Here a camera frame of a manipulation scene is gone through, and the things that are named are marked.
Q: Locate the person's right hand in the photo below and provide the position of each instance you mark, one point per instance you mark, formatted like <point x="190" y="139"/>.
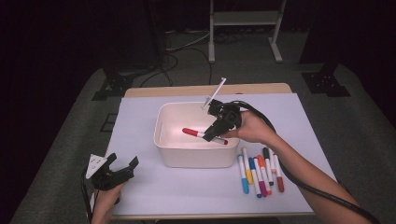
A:
<point x="255" y="129"/>

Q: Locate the white plastic bin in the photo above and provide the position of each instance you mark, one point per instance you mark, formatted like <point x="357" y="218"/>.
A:
<point x="196" y="158"/>

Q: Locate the magenta marker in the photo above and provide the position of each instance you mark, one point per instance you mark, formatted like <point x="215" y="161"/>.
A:
<point x="263" y="188"/>

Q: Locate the peach marker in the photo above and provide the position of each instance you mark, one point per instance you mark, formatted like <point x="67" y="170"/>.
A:
<point x="273" y="169"/>

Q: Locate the black stand base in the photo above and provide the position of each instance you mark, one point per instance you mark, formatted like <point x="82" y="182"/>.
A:
<point x="113" y="84"/>
<point x="325" y="84"/>

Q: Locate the person's left hand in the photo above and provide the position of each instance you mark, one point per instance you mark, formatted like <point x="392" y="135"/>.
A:
<point x="104" y="205"/>

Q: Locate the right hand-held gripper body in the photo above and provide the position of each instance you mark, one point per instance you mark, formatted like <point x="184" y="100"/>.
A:
<point x="229" y="115"/>

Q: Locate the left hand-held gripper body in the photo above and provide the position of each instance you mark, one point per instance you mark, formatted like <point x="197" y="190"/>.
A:
<point x="104" y="180"/>

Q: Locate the white metal stand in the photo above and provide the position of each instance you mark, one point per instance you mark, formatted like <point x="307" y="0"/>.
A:
<point x="246" y="18"/>

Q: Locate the red marker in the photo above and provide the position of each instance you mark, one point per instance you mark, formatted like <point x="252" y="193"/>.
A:
<point x="190" y="132"/>

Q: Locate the light blue marker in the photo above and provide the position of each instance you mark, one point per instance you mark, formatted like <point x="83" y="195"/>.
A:
<point x="245" y="186"/>

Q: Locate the black marker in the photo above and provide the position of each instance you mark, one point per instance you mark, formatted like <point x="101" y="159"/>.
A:
<point x="266" y="153"/>

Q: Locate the orange marker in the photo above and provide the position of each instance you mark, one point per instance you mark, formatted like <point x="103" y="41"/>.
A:
<point x="261" y="161"/>

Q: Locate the lavender table mat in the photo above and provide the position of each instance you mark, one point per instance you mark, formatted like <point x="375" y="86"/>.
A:
<point x="186" y="193"/>

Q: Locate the yellow marker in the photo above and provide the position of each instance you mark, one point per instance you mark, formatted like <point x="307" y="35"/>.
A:
<point x="249" y="177"/>

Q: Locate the dark floor plate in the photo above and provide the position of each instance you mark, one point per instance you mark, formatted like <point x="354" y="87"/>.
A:
<point x="109" y="123"/>

